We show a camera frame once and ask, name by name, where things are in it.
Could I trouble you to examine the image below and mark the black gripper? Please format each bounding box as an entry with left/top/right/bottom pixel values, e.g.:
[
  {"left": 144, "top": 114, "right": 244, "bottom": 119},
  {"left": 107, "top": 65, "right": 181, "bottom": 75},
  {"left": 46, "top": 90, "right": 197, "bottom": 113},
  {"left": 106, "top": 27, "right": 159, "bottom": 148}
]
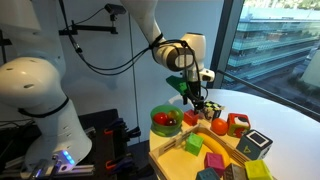
[{"left": 181, "top": 79, "right": 205, "bottom": 114}]

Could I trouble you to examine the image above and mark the orange block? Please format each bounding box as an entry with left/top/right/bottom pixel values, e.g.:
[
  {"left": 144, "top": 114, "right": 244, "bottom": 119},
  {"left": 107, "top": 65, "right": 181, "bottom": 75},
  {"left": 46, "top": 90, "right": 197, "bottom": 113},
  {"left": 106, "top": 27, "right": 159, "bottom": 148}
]
[{"left": 183, "top": 109, "right": 200, "bottom": 127}]

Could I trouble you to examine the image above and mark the green block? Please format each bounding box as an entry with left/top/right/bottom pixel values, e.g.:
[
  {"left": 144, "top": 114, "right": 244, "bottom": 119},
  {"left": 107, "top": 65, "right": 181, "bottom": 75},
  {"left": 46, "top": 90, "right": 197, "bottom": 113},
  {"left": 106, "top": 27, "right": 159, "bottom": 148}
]
[{"left": 184, "top": 132, "right": 205, "bottom": 157}]

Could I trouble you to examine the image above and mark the green plastic bowl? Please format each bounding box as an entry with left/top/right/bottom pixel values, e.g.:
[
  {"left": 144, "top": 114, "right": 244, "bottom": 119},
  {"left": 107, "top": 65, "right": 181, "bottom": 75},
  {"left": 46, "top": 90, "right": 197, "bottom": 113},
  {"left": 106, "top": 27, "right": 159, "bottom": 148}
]
[{"left": 150, "top": 105, "right": 185, "bottom": 138}]

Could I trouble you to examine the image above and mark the pink block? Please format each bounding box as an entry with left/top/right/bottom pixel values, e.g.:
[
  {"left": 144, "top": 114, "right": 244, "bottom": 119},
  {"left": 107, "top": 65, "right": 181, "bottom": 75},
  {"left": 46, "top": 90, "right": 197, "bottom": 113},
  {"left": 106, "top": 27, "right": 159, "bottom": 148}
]
[{"left": 203, "top": 152, "right": 226, "bottom": 178}]

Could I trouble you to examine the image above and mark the blue block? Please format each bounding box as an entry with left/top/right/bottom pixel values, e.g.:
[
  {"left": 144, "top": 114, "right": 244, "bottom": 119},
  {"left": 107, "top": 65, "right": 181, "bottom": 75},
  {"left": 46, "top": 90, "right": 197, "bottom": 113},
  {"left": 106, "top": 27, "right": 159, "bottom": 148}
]
[{"left": 195, "top": 167, "right": 221, "bottom": 180}]

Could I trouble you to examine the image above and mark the grey block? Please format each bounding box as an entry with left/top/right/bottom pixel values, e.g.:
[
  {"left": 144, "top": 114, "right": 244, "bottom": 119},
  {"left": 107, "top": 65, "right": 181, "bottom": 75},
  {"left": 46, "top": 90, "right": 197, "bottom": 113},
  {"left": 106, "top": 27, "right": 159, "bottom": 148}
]
[{"left": 223, "top": 163, "right": 248, "bottom": 180}]

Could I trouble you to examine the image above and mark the yellow-green block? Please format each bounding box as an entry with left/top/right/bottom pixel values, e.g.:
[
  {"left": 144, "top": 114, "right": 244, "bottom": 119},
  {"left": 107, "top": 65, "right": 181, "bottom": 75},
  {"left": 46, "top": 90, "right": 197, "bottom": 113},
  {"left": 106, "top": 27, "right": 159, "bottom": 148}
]
[{"left": 244, "top": 159, "right": 274, "bottom": 180}]

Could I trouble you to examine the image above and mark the yellow toy fruit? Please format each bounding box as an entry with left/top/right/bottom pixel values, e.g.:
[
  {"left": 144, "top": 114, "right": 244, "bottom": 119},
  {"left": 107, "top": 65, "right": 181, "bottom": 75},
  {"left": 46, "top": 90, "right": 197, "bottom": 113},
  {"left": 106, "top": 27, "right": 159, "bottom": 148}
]
[{"left": 167, "top": 109, "right": 181, "bottom": 121}]

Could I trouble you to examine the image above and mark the orange toy fruit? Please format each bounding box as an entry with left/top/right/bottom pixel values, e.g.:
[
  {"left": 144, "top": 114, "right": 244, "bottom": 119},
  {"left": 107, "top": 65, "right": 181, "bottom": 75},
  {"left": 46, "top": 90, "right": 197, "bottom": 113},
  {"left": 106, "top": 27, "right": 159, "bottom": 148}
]
[{"left": 210, "top": 118, "right": 229, "bottom": 136}]

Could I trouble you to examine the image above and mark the dark purple toy plum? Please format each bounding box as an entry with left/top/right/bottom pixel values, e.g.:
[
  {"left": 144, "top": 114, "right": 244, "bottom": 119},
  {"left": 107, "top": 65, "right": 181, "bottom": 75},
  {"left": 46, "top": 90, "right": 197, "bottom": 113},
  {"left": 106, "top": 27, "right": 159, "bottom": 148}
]
[{"left": 165, "top": 118, "right": 178, "bottom": 127}]

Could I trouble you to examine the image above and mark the red toy apple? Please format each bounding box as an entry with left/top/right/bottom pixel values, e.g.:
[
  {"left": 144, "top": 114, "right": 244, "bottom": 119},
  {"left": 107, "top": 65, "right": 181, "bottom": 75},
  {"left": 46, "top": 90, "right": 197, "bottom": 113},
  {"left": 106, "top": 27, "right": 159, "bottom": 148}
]
[{"left": 153, "top": 112, "right": 169, "bottom": 126}]

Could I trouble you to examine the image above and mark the yellow toy banana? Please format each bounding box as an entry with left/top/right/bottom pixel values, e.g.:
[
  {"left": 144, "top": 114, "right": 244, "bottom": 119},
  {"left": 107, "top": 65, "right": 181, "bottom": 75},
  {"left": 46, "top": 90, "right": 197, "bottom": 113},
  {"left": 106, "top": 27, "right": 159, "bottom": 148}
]
[{"left": 194, "top": 132, "right": 232, "bottom": 168}]

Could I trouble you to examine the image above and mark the wooden tray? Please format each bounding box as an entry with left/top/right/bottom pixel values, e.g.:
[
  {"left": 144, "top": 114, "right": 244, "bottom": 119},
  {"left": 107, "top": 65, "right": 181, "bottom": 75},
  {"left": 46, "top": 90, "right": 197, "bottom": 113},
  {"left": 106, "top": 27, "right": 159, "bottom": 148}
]
[{"left": 148, "top": 123, "right": 278, "bottom": 180}]

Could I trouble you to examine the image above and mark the grey cube with white square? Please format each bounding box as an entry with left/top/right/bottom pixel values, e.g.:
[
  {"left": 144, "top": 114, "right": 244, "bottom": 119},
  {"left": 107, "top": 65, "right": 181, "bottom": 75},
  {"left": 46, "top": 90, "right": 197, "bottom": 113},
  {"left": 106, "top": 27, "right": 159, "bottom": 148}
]
[{"left": 235, "top": 129, "right": 274, "bottom": 162}]

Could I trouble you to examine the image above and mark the dark window railing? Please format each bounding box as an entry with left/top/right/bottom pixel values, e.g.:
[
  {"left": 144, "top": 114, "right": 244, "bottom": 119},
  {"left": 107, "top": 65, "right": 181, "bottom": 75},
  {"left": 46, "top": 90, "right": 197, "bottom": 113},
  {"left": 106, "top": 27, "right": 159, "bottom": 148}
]
[{"left": 218, "top": 69, "right": 320, "bottom": 123}]

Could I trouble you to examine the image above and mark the black orange clamp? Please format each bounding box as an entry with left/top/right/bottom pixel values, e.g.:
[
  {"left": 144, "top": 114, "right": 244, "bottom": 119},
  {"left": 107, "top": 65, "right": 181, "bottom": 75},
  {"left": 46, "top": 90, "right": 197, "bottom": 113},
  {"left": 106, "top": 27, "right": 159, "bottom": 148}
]
[
  {"left": 105, "top": 153, "right": 135, "bottom": 172},
  {"left": 103, "top": 118, "right": 142, "bottom": 138}
]

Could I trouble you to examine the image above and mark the black robot stand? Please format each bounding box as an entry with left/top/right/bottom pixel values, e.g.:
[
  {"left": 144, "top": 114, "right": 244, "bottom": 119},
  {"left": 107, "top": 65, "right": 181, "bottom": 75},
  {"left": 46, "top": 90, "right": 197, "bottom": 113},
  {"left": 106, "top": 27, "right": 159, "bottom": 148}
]
[{"left": 0, "top": 108, "right": 155, "bottom": 180}]

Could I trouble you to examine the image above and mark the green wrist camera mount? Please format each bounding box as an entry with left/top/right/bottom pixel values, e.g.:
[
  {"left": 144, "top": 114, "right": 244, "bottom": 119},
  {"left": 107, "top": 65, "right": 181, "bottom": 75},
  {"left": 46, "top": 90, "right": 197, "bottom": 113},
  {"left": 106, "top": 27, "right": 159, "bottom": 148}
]
[{"left": 165, "top": 75, "right": 190, "bottom": 96}]

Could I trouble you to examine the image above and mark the thin black hanging cable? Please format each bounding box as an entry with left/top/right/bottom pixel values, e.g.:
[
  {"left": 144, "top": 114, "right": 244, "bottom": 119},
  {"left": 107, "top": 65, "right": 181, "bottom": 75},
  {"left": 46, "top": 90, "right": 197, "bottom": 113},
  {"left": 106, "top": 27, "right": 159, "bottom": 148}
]
[{"left": 127, "top": 13, "right": 141, "bottom": 134}]

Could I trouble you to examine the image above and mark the dark window frame pillar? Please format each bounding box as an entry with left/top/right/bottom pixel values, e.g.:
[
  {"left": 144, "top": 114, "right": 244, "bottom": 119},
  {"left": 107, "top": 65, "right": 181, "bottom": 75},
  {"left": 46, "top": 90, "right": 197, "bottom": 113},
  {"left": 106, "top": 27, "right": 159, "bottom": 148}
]
[{"left": 208, "top": 0, "right": 246, "bottom": 90}]

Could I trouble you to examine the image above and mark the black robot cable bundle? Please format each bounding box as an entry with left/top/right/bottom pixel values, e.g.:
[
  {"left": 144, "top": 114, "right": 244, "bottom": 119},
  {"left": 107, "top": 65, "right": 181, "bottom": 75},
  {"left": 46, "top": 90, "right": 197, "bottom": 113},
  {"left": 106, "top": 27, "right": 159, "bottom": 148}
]
[{"left": 58, "top": 0, "right": 205, "bottom": 101}]

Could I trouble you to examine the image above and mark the black external camera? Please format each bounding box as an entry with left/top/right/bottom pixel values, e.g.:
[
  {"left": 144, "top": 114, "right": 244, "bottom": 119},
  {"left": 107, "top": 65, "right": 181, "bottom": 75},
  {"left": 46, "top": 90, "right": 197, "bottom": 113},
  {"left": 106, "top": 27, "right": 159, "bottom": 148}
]
[{"left": 104, "top": 3, "right": 128, "bottom": 22}]

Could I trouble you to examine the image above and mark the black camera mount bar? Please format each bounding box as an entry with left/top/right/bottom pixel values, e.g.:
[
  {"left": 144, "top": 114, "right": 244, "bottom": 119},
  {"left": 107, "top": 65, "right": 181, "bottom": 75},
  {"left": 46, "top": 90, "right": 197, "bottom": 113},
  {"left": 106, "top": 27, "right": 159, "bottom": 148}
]
[{"left": 58, "top": 21, "right": 119, "bottom": 37}]

